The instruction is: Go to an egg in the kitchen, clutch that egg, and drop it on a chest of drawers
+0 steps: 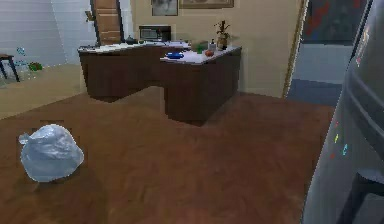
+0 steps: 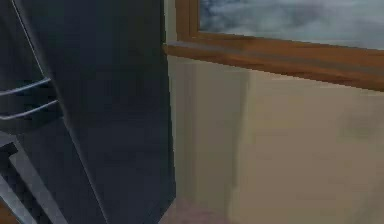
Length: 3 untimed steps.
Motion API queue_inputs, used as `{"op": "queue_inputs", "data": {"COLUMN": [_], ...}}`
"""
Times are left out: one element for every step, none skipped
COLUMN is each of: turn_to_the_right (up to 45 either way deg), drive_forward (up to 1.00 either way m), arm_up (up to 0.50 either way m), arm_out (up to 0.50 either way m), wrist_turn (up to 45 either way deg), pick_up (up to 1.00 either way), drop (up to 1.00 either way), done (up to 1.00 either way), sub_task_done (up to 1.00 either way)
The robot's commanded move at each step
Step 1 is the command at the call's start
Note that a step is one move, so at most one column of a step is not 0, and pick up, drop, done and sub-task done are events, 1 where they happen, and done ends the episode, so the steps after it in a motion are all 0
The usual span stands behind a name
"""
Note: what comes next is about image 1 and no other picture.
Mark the dark brown kitchen counter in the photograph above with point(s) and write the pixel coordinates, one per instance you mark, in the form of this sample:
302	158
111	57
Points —
186	80

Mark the blue dish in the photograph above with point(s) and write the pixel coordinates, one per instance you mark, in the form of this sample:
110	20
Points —
174	55

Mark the red tomato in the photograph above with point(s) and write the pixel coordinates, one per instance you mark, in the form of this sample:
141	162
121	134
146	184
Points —
209	53

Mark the green cup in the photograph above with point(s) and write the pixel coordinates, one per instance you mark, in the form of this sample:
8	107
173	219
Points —
200	49

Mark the small dark bottle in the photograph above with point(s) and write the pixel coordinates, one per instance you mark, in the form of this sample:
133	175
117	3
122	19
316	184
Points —
212	44

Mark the potted house plant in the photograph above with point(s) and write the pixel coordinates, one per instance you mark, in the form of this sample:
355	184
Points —
222	36

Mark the silver microwave oven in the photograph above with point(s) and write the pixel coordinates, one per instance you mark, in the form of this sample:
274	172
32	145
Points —
154	33

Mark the dark kettle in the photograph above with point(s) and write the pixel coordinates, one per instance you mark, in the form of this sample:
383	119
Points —
130	40

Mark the brown wooden room door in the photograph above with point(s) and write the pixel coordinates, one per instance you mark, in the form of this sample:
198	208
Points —
107	21

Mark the pale blue tied rubbish bag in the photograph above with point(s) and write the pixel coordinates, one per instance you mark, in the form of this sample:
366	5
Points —
50	155

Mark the green object on floor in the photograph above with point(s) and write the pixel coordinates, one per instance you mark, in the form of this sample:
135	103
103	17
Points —
35	66

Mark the grey fridge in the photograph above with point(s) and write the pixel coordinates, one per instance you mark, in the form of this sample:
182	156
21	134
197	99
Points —
356	133

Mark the dark red and blue picture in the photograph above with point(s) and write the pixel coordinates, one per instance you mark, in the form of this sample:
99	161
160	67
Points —
333	20

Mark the grey framed wall picture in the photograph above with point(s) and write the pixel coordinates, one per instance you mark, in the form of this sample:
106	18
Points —
164	7

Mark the brown framed wall picture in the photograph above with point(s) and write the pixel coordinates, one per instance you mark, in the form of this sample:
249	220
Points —
206	3

